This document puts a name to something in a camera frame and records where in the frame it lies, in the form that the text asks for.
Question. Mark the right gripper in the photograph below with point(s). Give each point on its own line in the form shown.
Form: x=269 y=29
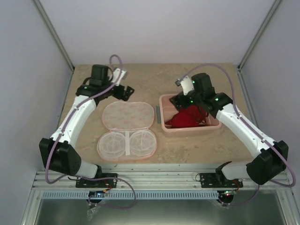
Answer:
x=176 y=103

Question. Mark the red bra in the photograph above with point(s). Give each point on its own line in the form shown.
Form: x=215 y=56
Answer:
x=193 y=116

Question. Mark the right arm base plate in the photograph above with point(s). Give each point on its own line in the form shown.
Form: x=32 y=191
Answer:
x=212 y=180

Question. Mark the slotted cable duct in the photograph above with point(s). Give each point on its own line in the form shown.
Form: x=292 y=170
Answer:
x=139 y=195

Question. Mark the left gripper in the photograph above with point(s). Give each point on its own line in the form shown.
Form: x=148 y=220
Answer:
x=126 y=94

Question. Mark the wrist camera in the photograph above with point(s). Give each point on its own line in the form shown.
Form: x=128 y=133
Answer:
x=186 y=84
x=118 y=75

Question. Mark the corner post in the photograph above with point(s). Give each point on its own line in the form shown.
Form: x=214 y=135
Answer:
x=268 y=18
x=53 y=33

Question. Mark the left corner post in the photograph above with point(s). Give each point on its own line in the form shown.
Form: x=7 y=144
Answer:
x=53 y=33

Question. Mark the right corner post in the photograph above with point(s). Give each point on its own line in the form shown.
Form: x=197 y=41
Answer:
x=268 y=18

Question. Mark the grey metal bracket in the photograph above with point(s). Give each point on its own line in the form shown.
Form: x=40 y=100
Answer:
x=158 y=115

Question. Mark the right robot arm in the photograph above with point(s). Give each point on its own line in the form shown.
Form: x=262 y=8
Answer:
x=269 y=156

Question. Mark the aluminium rail frame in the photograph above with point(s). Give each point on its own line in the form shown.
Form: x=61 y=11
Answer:
x=157 y=177

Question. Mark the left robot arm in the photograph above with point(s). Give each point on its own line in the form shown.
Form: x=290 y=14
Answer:
x=58 y=152

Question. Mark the floral mesh laundry bag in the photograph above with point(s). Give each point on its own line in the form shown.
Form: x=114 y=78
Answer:
x=129 y=136

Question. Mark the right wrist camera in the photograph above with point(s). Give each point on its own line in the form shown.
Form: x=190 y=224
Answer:
x=186 y=84

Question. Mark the pink plastic bin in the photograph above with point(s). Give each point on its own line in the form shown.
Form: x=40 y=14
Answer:
x=167 y=111

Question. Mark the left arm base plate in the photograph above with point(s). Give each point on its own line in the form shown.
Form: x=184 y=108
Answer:
x=108 y=183

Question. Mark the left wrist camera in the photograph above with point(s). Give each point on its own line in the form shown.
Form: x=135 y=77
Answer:
x=118 y=75

